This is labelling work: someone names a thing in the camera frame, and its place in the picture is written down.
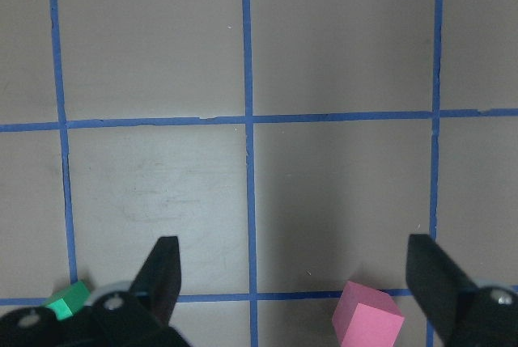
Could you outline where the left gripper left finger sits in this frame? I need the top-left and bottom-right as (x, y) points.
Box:
(129, 236), (180, 325)

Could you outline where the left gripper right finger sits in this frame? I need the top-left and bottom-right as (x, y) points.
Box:
(405, 234), (476, 339)

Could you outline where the pink cube centre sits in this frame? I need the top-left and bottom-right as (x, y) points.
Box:
(332, 281), (405, 347)

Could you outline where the green cube near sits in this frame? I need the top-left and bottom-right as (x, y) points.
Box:
(42, 281), (90, 320)

